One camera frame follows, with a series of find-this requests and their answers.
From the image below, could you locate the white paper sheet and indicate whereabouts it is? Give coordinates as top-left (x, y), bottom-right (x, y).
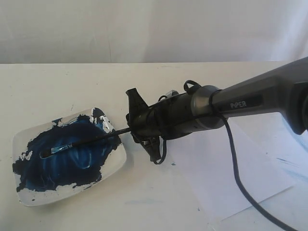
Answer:
top-left (167, 120), bottom-right (294, 221)

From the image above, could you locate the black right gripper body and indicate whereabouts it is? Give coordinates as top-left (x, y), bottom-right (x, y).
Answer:
top-left (126, 93), bottom-right (200, 142)

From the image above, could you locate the white plate with blue paint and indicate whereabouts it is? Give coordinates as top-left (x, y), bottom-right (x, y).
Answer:
top-left (12, 108), bottom-right (127, 206)

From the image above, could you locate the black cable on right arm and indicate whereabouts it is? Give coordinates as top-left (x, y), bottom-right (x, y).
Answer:
top-left (154, 80), bottom-right (293, 231)

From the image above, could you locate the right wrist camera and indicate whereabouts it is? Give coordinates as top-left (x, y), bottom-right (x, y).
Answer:
top-left (165, 90), bottom-right (179, 98)

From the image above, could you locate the black paintbrush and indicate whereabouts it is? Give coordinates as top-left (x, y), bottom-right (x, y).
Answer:
top-left (40, 128), bottom-right (131, 159)

